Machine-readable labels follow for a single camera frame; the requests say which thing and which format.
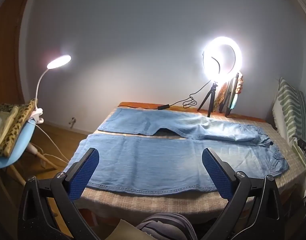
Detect black ring light tripod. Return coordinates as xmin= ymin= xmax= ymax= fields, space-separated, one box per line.
xmin=197 ymin=81 xmax=218 ymax=118

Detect pale yellow cloth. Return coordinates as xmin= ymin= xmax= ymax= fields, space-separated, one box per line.
xmin=0 ymin=106 xmax=18 ymax=145

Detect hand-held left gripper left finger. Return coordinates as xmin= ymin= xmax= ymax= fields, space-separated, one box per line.
xmin=17 ymin=148 xmax=101 ymax=240

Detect orange patterned cloth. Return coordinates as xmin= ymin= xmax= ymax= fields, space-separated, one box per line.
xmin=237 ymin=72 xmax=244 ymax=95

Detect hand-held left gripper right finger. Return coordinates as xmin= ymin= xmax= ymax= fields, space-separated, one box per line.
xmin=202 ymin=147 xmax=289 ymax=240

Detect white lamp cable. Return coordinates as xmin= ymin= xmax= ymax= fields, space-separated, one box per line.
xmin=28 ymin=121 xmax=71 ymax=163

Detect beige checked table cover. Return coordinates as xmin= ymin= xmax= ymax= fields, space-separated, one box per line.
xmin=75 ymin=106 xmax=306 ymax=220

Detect white ring light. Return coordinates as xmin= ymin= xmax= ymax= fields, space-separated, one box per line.
xmin=202 ymin=37 xmax=243 ymax=82

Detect brown paper sheet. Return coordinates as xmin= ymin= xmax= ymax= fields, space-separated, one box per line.
xmin=108 ymin=219 xmax=158 ymax=240

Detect green striped pillow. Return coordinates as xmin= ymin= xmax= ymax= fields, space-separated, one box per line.
xmin=272 ymin=77 xmax=306 ymax=160

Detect white clip lamp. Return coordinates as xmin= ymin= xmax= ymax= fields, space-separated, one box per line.
xmin=28 ymin=54 xmax=72 ymax=124

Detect leopard print cloth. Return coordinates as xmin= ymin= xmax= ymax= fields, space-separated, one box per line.
xmin=0 ymin=99 xmax=38 ymax=157

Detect black power cable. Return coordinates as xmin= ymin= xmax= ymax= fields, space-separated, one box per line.
xmin=168 ymin=81 xmax=212 ymax=109

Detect blue chair with wooden legs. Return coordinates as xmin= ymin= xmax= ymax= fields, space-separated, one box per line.
xmin=0 ymin=101 xmax=58 ymax=205

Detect brown wooden door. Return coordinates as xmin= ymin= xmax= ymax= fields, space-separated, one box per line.
xmin=0 ymin=0 xmax=36 ymax=105

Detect blue denim pants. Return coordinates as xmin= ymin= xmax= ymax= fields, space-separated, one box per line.
xmin=67 ymin=107 xmax=290 ymax=196

